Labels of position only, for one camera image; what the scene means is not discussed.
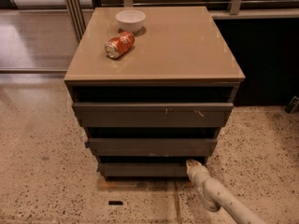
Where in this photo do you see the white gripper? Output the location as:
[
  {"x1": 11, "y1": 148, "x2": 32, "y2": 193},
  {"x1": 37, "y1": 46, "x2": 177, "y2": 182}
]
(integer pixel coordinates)
[{"x1": 186, "y1": 159, "x2": 210, "y2": 186}]

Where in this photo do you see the grey bottom drawer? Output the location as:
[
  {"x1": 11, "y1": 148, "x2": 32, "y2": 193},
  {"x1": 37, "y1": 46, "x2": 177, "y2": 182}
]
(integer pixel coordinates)
[{"x1": 98, "y1": 163, "x2": 194, "y2": 177}]

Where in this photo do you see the grey drawer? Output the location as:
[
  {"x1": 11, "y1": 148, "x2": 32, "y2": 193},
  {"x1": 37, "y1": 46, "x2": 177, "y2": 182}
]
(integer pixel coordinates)
[
  {"x1": 88, "y1": 138, "x2": 217, "y2": 157},
  {"x1": 72, "y1": 103, "x2": 233, "y2": 128},
  {"x1": 98, "y1": 163, "x2": 194, "y2": 177}
]

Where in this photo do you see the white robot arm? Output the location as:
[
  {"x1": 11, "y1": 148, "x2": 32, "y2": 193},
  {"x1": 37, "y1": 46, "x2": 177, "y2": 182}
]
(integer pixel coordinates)
[{"x1": 186, "y1": 159, "x2": 266, "y2": 224}]

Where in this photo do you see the grey drawer cabinet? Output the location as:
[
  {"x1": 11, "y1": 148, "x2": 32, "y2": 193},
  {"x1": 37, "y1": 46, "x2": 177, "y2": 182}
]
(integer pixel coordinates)
[{"x1": 64, "y1": 6, "x2": 246, "y2": 182}]

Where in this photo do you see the grey top drawer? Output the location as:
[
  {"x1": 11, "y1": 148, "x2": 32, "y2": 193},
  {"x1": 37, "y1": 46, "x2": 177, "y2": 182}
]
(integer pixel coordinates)
[{"x1": 72, "y1": 103, "x2": 233, "y2": 128}]

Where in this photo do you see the grey middle drawer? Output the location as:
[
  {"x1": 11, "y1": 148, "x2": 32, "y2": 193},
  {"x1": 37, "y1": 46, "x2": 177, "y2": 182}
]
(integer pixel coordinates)
[{"x1": 88, "y1": 138, "x2": 217, "y2": 157}]

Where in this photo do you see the black floor marker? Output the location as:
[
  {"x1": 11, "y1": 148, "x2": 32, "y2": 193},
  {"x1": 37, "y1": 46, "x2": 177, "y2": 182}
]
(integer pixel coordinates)
[{"x1": 108, "y1": 201, "x2": 123, "y2": 205}]

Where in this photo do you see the blue tape piece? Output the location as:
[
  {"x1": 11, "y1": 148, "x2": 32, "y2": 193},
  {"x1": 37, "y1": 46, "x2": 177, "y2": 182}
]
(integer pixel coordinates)
[{"x1": 84, "y1": 142, "x2": 90, "y2": 148}]

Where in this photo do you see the orange soda can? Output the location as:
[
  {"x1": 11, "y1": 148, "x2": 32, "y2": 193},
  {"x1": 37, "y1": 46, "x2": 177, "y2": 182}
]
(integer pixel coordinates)
[{"x1": 105, "y1": 31, "x2": 135, "y2": 59}]

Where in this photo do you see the white ceramic bowl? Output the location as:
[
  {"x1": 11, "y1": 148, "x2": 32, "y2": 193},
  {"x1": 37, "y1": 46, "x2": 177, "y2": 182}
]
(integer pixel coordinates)
[{"x1": 116, "y1": 10, "x2": 146, "y2": 34}]

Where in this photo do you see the dark object by wall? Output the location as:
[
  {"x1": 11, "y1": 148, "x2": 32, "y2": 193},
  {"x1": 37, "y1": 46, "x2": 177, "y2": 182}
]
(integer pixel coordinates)
[{"x1": 284, "y1": 96, "x2": 299, "y2": 114}]

